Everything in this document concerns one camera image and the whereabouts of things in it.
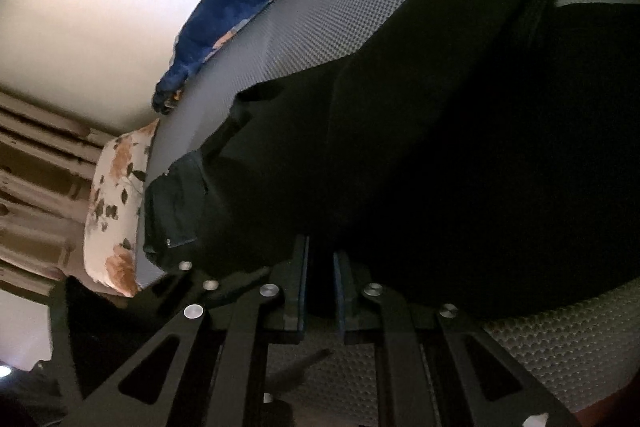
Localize reddish brown bed edge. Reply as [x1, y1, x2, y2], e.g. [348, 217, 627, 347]
[570, 377, 640, 427]

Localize black pants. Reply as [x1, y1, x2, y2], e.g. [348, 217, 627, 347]
[142, 0, 640, 323]

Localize white floral pillow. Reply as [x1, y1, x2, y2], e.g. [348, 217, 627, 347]
[82, 119, 161, 298]

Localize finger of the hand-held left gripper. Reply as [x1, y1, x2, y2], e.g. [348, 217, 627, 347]
[131, 260, 196, 308]
[202, 267, 274, 296]

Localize blue floral blanket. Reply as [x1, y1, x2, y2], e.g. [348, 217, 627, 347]
[151, 0, 431, 115]

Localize grey mesh mat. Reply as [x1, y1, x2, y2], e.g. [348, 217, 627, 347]
[135, 0, 640, 427]

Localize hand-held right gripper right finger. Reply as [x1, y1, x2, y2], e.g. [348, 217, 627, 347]
[333, 251, 582, 427]

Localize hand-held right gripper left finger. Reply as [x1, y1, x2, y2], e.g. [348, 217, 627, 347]
[60, 235, 310, 427]

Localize brown wooden furniture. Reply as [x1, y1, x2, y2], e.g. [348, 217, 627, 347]
[0, 87, 116, 288]

